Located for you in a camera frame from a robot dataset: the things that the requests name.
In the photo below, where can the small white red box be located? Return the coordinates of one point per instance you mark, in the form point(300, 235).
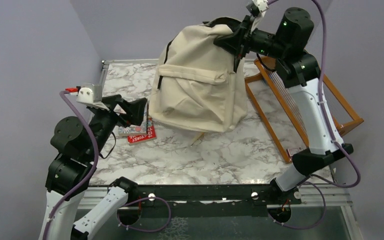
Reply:
point(293, 151)

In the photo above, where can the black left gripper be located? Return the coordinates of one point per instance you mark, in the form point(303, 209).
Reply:
point(134, 109)

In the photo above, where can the wooden rack with clear slats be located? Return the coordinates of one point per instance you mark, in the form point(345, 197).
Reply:
point(302, 106)

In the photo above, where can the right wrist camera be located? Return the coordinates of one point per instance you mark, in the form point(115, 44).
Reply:
point(257, 7)

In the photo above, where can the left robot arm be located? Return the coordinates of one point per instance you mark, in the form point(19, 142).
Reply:
point(79, 144)

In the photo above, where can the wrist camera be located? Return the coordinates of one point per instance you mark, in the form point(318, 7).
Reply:
point(88, 94)
point(257, 7)

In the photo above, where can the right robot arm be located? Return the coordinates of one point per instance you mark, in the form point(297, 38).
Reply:
point(301, 76)

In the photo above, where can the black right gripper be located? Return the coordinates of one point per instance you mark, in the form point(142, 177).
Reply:
point(238, 42)

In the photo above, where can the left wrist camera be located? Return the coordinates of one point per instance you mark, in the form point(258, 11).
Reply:
point(88, 94)

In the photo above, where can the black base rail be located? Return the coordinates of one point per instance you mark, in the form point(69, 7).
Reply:
point(207, 200)

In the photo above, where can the red cover book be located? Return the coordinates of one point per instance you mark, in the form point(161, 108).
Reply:
point(149, 135)

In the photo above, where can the floral cover book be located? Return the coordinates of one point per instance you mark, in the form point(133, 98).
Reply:
point(134, 130)

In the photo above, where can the cream canvas backpack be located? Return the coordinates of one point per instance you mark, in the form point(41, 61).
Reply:
point(196, 85)

